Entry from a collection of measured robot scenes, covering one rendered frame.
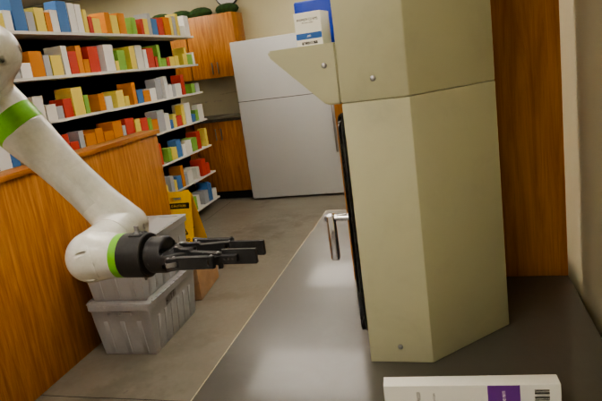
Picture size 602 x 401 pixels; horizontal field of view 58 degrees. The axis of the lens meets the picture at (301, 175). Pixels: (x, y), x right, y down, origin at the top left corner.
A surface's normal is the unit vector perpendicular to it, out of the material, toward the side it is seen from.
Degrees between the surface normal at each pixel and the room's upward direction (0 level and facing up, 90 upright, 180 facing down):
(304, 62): 90
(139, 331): 96
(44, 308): 90
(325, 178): 90
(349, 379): 0
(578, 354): 0
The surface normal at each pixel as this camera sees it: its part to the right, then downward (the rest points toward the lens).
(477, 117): 0.50, 0.11
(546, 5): -0.25, 0.23
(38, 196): 0.96, -0.07
